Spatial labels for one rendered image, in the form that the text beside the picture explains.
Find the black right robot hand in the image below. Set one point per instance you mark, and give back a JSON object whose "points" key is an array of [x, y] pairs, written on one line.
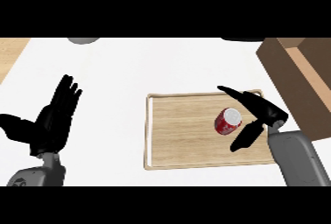
{"points": [[263, 109]]}

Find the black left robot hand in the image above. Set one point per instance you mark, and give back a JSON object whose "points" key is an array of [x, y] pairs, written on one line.
{"points": [[52, 122]]}

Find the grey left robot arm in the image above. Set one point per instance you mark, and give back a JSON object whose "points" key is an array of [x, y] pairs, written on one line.
{"points": [[40, 172]]}

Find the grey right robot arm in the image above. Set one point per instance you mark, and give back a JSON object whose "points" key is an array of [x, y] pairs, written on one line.
{"points": [[297, 157]]}

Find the red can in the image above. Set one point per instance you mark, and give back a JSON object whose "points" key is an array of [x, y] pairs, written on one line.
{"points": [[228, 121]]}

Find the brown cardboard box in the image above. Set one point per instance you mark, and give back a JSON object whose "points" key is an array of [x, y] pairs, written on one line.
{"points": [[301, 84]]}

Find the pale wooden tray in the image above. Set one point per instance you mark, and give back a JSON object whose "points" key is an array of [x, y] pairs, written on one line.
{"points": [[194, 131]]}

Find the black object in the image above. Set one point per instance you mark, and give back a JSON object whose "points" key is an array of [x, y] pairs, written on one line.
{"points": [[242, 39]]}

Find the pale wooden board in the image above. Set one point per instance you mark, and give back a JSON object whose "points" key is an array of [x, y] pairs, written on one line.
{"points": [[10, 55]]}

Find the grey round object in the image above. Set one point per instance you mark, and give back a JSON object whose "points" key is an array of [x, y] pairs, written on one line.
{"points": [[83, 40]]}

